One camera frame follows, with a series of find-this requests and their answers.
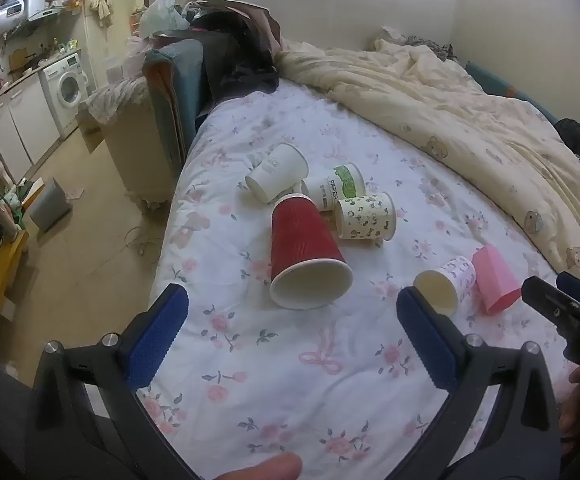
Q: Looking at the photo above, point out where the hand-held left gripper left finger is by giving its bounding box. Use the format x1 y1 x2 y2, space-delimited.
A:
25 283 206 480

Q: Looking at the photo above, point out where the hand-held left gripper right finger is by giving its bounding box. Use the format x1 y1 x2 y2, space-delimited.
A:
392 286 564 480

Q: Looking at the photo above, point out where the red ribbed paper cup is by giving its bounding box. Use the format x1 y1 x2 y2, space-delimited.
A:
269 192 354 310

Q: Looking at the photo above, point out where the pink paper cup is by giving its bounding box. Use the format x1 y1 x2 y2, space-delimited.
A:
471 243 523 316

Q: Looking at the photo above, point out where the white cup with purple pattern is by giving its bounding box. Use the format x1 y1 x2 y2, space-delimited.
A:
413 255 478 317

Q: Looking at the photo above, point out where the cream cup with green pattern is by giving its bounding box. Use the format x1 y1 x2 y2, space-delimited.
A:
333 191 397 242

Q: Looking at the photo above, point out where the white cup with green label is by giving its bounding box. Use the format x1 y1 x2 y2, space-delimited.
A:
301 162 367 212

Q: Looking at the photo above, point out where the plain white paper cup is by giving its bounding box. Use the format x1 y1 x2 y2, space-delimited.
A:
244 142 310 205

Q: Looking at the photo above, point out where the person's left hand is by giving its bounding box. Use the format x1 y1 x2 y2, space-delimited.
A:
204 452 304 480

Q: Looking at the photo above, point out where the white floral bed sheet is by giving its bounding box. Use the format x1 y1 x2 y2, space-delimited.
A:
137 79 578 480

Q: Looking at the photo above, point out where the black garment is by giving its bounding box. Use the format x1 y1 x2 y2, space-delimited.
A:
554 118 580 166

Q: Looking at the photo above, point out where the grey trash bin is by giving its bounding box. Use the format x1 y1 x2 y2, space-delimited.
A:
28 178 73 234

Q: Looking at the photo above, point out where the floral cloth covered furniture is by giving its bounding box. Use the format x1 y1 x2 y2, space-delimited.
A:
77 77 187 211

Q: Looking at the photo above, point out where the cream quilt with bear print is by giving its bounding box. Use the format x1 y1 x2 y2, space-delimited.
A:
274 37 580 289

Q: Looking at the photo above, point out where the blue bed edge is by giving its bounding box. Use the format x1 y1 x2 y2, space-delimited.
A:
464 61 562 127

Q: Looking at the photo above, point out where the blue padded headboard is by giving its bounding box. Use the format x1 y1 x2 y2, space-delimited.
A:
142 38 212 162

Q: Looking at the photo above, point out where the white kitchen base cabinet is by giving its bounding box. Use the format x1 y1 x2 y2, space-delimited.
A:
0 75 64 184

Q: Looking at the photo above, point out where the white washing machine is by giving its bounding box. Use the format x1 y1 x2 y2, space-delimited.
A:
38 51 91 139

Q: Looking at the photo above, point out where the grey patterned cloth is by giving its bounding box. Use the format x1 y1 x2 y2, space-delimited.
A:
401 35 454 62

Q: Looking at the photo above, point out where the pile of dark clothes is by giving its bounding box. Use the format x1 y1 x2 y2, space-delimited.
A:
184 0 284 113

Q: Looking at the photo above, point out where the white plastic bag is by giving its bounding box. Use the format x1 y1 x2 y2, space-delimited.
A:
137 0 192 39

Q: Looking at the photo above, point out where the beige hanging cloth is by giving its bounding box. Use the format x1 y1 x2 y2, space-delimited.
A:
88 0 114 29

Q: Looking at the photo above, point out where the silver range hood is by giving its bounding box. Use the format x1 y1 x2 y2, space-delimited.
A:
26 0 64 24

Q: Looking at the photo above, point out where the white water heater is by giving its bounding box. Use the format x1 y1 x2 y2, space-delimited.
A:
0 0 27 44

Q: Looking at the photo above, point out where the white floor cable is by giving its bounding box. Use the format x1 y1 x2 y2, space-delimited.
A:
122 224 164 257

